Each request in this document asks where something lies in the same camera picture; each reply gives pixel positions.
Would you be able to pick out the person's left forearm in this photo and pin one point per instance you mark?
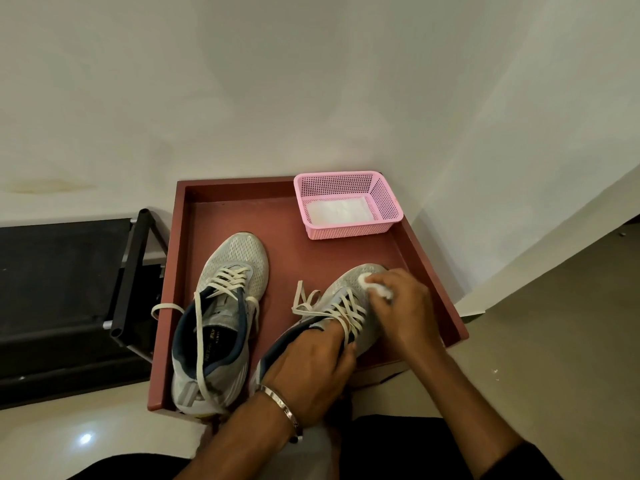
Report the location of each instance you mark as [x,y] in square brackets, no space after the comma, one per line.
[245,444]

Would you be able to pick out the person's right hand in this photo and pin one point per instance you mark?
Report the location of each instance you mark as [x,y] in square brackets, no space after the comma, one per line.
[405,314]

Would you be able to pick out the person's left hand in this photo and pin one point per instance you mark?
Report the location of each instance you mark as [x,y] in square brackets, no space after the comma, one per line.
[310,374]

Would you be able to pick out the stack of white wipes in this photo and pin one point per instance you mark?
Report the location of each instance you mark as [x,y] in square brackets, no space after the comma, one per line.
[340,210]

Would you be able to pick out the white wipe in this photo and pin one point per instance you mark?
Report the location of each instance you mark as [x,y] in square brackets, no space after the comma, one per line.
[364,280]

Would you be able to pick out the black shoe rack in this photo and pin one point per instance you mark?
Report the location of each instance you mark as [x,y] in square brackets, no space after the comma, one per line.
[60,274]

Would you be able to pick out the grey sneaker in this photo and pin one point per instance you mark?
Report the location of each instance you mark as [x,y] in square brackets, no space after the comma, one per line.
[235,259]
[340,294]

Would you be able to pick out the person's right forearm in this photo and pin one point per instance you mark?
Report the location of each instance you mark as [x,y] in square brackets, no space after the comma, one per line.
[470,414]

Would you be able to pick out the reddish-brown side table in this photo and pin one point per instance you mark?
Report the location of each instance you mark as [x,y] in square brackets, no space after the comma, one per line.
[290,224]

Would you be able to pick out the pink plastic basket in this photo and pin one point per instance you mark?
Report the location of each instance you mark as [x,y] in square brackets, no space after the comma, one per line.
[345,182]

